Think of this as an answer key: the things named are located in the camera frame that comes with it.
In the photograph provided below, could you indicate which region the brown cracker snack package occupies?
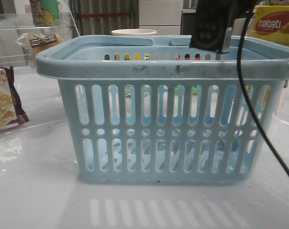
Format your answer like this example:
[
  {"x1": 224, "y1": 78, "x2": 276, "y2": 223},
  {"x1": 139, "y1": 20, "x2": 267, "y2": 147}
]
[{"x1": 0, "y1": 66, "x2": 29, "y2": 131}]

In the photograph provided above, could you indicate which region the packaged bread clear wrapper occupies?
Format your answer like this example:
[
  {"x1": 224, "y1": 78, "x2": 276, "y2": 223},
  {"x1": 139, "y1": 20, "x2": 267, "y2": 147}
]
[{"x1": 15, "y1": 32, "x2": 62, "y2": 62}]

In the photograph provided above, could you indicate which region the clear acrylic shelf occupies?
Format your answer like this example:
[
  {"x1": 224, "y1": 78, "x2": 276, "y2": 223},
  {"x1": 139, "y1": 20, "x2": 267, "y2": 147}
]
[
  {"x1": 242, "y1": 0, "x2": 289, "y2": 127},
  {"x1": 0, "y1": 13, "x2": 82, "y2": 134}
]

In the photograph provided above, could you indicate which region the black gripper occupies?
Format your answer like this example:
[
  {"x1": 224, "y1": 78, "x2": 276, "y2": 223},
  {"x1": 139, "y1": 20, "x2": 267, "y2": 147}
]
[{"x1": 189, "y1": 0, "x2": 259, "y2": 53}]

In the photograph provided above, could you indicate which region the green cartoon snack bag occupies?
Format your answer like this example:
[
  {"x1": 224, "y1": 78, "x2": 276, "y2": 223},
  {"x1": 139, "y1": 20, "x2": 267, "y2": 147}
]
[{"x1": 29, "y1": 0, "x2": 60, "y2": 26}]

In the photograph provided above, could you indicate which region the white cabinet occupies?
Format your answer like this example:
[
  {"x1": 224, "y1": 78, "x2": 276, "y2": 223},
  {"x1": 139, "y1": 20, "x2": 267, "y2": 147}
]
[{"x1": 139, "y1": 0, "x2": 183, "y2": 35}]

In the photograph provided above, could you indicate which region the clear acrylic right shelf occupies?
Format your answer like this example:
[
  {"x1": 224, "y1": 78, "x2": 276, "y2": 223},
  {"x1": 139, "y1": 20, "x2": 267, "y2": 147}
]
[{"x1": 242, "y1": 0, "x2": 289, "y2": 127}]

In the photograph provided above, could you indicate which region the light blue plastic basket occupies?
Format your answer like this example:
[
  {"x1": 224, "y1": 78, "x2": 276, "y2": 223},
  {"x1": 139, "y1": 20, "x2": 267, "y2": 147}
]
[{"x1": 35, "y1": 34, "x2": 289, "y2": 186}]

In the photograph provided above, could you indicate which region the clear acrylic left shelf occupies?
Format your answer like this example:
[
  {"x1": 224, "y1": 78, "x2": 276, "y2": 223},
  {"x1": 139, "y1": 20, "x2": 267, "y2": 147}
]
[{"x1": 0, "y1": 13, "x2": 82, "y2": 134}]

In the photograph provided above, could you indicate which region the black cable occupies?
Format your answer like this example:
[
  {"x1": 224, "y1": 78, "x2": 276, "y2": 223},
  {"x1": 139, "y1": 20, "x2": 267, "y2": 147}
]
[{"x1": 237, "y1": 9, "x2": 289, "y2": 198}]

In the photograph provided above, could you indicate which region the yellow nabati wafer box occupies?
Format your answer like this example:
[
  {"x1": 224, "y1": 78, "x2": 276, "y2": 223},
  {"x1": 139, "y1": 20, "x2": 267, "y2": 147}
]
[{"x1": 249, "y1": 5, "x2": 289, "y2": 46}]

